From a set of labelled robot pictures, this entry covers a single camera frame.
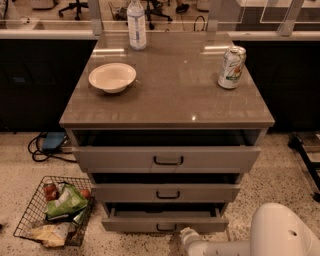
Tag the yellow snack bag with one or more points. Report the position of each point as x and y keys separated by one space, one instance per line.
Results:
x=53 y=235

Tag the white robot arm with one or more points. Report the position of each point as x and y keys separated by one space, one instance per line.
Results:
x=275 y=231

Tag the blue power box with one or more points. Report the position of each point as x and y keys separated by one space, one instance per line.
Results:
x=53 y=141

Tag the clear plastic water bottle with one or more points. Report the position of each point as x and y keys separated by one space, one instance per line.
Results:
x=136 y=25

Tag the white ceramic bowl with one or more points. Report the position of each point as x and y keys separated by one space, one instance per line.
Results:
x=112 y=77

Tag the black wire basket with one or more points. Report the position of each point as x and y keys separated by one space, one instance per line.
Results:
x=34 y=215

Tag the black metal stand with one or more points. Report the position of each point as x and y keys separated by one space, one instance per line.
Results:
x=307 y=144

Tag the red apple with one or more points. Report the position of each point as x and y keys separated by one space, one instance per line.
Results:
x=85 y=193

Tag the black office chair right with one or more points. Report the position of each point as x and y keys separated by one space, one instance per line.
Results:
x=154 y=7

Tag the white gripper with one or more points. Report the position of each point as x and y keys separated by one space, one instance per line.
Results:
x=191 y=238

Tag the green chip bag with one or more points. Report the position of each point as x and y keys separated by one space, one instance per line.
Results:
x=70 y=201

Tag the grey drawer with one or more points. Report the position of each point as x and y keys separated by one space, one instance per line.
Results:
x=164 y=187
x=172 y=159
x=170 y=221

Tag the black office chair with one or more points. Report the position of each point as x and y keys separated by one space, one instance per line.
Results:
x=154 y=7
x=77 y=5

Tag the black office chair left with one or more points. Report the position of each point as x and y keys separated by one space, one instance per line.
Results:
x=77 y=5

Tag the green white soda can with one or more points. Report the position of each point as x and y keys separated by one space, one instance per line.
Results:
x=232 y=67

